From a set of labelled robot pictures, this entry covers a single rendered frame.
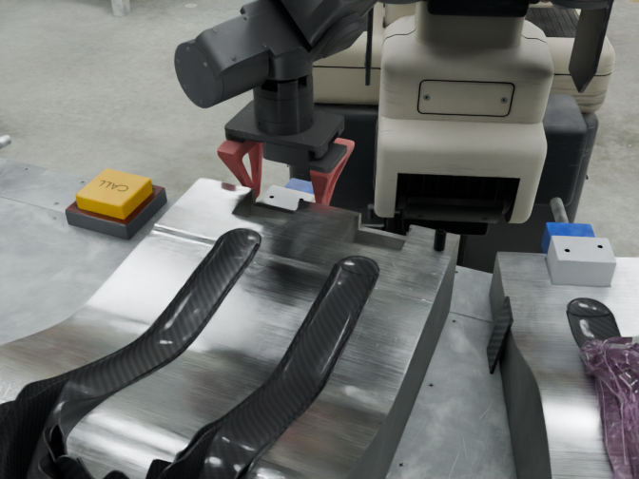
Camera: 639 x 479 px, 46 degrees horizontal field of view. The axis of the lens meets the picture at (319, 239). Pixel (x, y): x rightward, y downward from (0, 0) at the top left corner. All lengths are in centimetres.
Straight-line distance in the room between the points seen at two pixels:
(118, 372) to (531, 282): 36
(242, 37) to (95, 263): 30
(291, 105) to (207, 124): 204
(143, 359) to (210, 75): 23
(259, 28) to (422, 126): 43
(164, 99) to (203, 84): 230
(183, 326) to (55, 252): 27
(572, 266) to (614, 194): 181
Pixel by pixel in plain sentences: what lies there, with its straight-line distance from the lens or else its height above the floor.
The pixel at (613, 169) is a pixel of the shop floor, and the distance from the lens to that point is 262.
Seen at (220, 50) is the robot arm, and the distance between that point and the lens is 62.
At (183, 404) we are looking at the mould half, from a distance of 49.
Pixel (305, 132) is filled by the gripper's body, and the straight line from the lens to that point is 72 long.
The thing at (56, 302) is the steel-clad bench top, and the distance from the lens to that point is 77.
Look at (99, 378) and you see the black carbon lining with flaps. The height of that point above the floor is 91.
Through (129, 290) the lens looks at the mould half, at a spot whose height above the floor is 88.
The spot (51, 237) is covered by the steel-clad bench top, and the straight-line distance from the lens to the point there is 86.
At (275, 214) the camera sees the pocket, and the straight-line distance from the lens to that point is 72.
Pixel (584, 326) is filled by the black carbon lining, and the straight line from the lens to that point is 67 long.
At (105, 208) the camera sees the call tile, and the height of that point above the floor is 83.
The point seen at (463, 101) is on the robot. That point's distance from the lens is 102.
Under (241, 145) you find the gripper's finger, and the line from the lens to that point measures 75.
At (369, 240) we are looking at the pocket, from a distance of 70.
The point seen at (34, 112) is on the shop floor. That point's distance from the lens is 297.
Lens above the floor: 129
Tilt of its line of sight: 37 degrees down
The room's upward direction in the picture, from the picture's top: straight up
